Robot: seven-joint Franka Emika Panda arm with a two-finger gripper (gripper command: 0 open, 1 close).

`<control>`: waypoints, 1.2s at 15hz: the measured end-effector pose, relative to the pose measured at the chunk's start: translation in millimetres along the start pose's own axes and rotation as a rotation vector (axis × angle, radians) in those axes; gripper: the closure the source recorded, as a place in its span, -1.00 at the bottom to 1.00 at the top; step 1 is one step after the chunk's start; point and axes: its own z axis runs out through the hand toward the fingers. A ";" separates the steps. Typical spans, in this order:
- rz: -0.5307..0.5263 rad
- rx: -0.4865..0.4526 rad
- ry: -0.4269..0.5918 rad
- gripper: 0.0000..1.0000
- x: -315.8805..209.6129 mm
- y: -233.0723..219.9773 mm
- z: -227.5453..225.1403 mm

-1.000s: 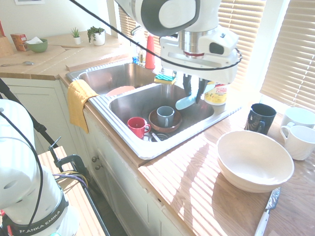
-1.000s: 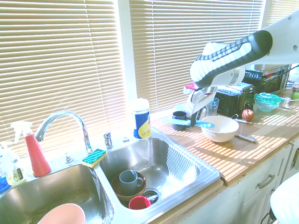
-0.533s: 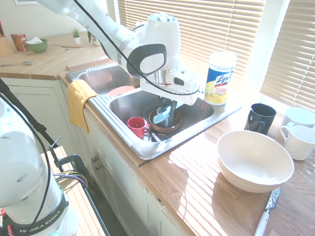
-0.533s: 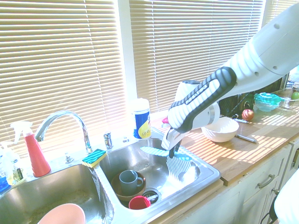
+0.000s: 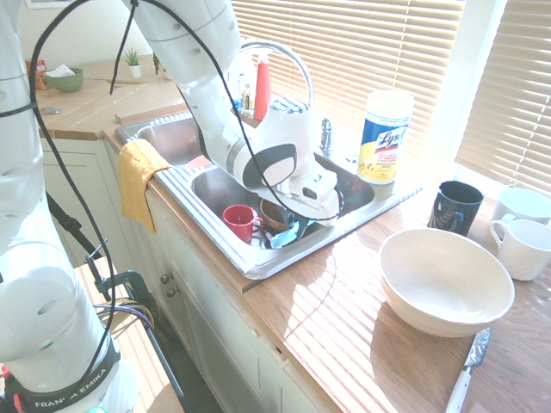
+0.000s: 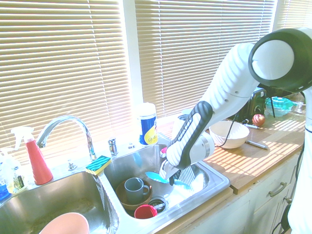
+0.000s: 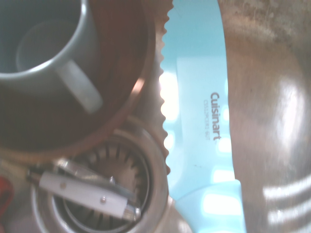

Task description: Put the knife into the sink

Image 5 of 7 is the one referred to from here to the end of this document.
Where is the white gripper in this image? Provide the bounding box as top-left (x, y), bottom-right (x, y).
top-left (279, 165), bottom-right (342, 224)

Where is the chrome sink sprayer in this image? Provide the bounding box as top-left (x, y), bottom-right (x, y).
top-left (319, 116), bottom-right (337, 152)

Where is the stainless steel double sink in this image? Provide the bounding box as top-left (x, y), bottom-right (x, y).
top-left (113, 113), bottom-right (426, 281)

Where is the brown wooden bowl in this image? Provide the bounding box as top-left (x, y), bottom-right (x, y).
top-left (259, 199), bottom-right (294, 231)

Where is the red ceramic mug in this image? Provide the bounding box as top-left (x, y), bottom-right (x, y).
top-left (221, 204), bottom-right (264, 243)

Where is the Lysol wipes canister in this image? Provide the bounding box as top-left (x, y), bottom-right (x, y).
top-left (356, 89), bottom-right (416, 187)

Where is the red plastic bottle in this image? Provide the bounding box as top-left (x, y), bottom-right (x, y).
top-left (253, 59), bottom-right (272, 122)

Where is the black ceramic mug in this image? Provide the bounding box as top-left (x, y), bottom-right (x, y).
top-left (426, 180), bottom-right (485, 238)

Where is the large cream bowl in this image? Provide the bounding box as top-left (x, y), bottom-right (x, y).
top-left (378, 228), bottom-right (517, 338)

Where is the chrome arched faucet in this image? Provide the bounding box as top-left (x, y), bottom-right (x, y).
top-left (232, 40), bottom-right (316, 114)

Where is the wide beige window blind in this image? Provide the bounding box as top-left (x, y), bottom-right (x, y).
top-left (229, 0), bottom-right (467, 161)

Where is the white kitchen cabinet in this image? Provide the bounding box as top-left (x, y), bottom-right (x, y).
top-left (40, 136), bottom-right (331, 413)

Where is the yellow dish cloth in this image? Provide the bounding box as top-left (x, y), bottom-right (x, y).
top-left (116, 138), bottom-right (174, 235)

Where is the black mounting clamp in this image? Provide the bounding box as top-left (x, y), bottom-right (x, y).
top-left (84, 243), bottom-right (191, 413)

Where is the wide white cup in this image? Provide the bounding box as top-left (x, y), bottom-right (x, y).
top-left (490, 186), bottom-right (551, 227)

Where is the white ceramic mug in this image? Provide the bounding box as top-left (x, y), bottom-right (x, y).
top-left (489, 219), bottom-right (551, 282)

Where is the narrow beige window blind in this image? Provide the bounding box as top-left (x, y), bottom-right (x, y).
top-left (453, 0), bottom-right (551, 195)

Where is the small potted plant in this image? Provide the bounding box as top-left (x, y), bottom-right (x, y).
top-left (121, 46), bottom-right (144, 80)

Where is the green bowl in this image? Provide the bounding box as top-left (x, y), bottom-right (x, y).
top-left (43, 66), bottom-right (85, 94)

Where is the orange box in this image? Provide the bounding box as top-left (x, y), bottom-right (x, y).
top-left (24, 59), bottom-right (48, 91)

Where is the white-handled kitchen knife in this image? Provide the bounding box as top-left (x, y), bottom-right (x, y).
top-left (443, 327), bottom-right (492, 413)

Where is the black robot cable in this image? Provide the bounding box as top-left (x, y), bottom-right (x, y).
top-left (31, 0), bottom-right (286, 376)

